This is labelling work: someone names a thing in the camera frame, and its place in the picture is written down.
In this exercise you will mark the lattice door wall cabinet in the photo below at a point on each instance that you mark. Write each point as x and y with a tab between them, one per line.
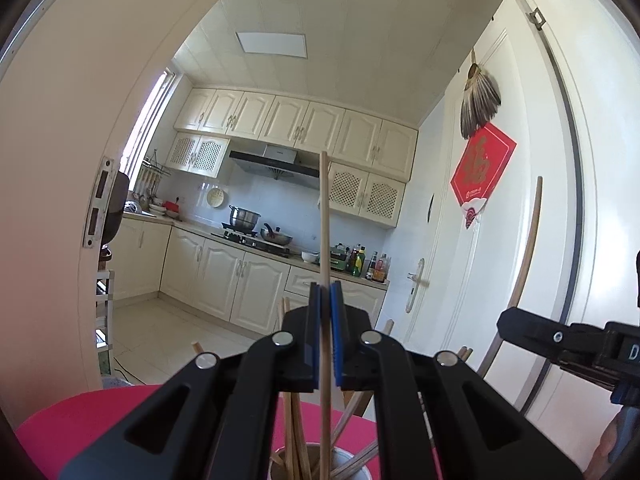
367	195
197	155

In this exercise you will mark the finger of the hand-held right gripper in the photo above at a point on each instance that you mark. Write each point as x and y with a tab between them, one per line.
540	332

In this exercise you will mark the pink cup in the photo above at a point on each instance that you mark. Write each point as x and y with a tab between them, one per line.
312	460

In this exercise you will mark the dark frying pan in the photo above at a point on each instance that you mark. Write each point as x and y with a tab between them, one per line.
277	236

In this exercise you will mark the white panel door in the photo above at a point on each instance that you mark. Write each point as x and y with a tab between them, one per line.
480	260

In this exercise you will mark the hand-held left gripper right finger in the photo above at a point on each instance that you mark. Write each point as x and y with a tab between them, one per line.
337	340

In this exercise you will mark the steel cooking pot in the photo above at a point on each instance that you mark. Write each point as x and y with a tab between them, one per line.
245	217

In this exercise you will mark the pink round mat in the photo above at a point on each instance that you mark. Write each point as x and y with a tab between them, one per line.
75	425

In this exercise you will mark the green electric cooker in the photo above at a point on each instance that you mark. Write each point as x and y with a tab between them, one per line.
340	260

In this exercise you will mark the person's right hand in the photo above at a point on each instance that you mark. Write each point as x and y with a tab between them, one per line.
602	450

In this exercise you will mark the feather fan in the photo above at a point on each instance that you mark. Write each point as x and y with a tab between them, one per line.
480	105

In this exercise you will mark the stacked white dishes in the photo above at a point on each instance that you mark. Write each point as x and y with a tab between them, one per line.
156	208

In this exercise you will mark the long brown chopstick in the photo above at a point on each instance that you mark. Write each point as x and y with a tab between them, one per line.
530	250

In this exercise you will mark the black gas stove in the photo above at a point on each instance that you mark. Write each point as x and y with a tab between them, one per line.
250	242

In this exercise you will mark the cream base cabinets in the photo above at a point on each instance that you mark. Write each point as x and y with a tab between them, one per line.
220	275

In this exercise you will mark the metal door bracket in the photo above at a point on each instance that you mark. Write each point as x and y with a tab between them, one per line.
537	17

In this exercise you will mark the red kitchen container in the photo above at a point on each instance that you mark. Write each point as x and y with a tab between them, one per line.
172	209

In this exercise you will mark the light wooden chopstick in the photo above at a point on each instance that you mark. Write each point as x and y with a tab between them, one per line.
325	210

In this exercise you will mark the metal door lock plate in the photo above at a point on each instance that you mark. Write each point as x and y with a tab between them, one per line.
99	202

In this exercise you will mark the group of wooden chopsticks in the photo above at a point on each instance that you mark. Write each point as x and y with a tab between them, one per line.
290	435

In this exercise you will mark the cream wooden door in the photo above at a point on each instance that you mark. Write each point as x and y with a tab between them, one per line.
60	160

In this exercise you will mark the cream wall cabinet row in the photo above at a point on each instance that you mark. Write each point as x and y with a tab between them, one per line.
300	125

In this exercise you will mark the white bowl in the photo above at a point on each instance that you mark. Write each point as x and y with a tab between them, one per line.
310	258

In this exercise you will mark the round white wall strainer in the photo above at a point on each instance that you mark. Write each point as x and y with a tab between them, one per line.
216	196

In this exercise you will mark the dark sauce bottle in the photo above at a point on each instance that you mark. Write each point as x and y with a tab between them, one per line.
372	267

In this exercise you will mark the hanging utensil rack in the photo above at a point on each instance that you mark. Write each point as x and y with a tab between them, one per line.
152	175

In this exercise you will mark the white metal storage rack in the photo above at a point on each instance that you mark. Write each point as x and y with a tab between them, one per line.
104	320

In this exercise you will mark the black range hood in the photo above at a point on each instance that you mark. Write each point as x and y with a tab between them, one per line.
275	165

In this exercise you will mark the red sauce bottle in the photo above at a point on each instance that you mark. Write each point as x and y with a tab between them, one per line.
382	270

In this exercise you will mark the kitchen window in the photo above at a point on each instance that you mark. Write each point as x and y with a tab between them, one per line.
147	135

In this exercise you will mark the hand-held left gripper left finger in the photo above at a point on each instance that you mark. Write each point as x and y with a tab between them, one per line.
315	340

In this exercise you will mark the red paper poster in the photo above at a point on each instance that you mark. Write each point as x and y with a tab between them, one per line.
482	170

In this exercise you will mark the ceiling light panel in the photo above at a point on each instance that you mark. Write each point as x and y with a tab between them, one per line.
272	44

